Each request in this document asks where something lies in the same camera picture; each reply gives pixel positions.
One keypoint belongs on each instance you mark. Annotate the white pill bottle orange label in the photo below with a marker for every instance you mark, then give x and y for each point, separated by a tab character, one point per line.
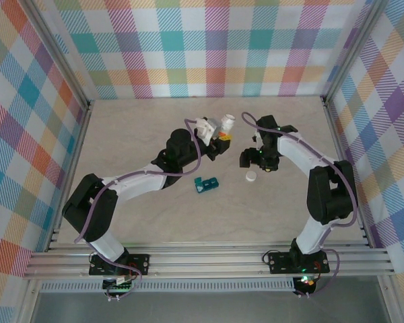
228	124

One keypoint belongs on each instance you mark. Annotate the white ribbed bottle cap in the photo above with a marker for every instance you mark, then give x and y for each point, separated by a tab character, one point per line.
251	176

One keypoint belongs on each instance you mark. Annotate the teal weekly pill organizer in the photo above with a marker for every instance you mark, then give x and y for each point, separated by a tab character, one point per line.
208	185

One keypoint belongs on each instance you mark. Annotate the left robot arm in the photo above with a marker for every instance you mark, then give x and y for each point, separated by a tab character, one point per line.
87	208

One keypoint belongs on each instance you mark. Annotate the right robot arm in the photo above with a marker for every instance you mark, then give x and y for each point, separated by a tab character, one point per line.
330	195

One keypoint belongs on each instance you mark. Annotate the small circuit board blue light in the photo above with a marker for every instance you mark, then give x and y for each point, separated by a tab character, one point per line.
305	281

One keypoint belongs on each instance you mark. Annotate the small green circuit board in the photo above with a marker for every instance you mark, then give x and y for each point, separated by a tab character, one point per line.
118	286

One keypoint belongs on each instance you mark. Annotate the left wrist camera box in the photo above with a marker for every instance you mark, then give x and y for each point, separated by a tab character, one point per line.
207	129

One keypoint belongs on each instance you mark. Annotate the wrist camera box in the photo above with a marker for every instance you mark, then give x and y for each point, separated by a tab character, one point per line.
256	139
207	129

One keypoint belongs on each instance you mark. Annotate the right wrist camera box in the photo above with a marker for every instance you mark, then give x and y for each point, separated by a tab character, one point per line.
256	139

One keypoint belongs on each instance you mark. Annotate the aluminium side rail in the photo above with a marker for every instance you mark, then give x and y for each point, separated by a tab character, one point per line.
72	168
345	168

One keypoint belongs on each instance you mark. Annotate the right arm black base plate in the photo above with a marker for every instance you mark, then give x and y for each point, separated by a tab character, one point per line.
279	264

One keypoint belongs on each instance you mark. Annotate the aluminium mounting rail frame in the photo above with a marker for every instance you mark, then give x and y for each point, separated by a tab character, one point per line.
205	259

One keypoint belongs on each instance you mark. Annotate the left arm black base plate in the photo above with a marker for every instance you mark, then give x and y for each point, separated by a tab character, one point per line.
139	262

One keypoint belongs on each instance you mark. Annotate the aluminium corner post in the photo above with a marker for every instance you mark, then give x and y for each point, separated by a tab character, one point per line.
350	50
64	50

